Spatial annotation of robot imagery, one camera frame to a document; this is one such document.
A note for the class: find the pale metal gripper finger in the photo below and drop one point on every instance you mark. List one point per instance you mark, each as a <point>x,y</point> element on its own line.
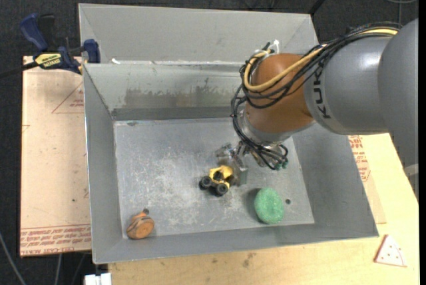
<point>223,151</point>
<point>243,174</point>

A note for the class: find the yellow toy truck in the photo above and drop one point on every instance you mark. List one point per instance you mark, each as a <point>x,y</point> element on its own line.
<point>218,178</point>

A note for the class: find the green round sponge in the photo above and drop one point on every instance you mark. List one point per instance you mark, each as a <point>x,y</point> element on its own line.
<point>269,205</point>

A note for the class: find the grey metal bin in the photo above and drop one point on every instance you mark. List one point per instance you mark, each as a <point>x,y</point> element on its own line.
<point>159,157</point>

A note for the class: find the orange-brown wooden toy snail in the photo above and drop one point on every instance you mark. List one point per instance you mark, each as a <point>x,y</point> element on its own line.
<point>140,226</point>

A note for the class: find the white triangular sanding sheet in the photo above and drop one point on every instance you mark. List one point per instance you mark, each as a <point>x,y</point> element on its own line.
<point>390,252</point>

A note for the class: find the brown cardboard board red print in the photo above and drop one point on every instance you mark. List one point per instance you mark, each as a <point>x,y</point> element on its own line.
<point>53,150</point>

